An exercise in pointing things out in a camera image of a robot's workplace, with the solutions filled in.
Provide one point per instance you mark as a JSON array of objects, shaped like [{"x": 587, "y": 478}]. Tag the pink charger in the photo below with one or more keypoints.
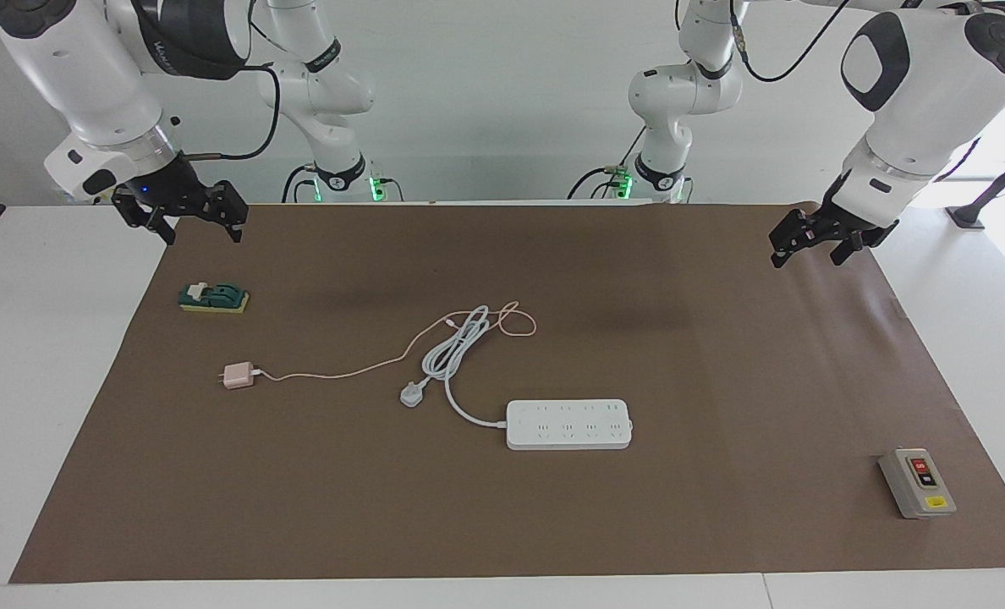
[{"x": 237, "y": 375}]

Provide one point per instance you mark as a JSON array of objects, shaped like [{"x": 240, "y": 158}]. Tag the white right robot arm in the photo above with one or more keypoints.
[{"x": 79, "y": 68}]

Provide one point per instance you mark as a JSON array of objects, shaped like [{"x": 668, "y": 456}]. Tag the grey push-button switch box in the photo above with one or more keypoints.
[{"x": 915, "y": 484}]

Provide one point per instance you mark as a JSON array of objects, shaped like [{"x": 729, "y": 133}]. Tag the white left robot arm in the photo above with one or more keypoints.
[{"x": 925, "y": 85}]

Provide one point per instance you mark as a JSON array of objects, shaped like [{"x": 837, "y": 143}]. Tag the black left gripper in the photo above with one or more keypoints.
[{"x": 841, "y": 222}]

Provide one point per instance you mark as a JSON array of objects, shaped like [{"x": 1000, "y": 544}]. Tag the white power strip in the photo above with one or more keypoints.
[{"x": 566, "y": 425}]

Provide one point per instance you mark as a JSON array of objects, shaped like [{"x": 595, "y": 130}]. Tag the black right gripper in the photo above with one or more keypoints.
[{"x": 177, "y": 186}]

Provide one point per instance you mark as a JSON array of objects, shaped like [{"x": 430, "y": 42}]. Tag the green knife switch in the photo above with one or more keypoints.
[{"x": 213, "y": 298}]

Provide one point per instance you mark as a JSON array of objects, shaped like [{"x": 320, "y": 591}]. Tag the brown paper mat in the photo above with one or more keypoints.
[{"x": 502, "y": 524}]

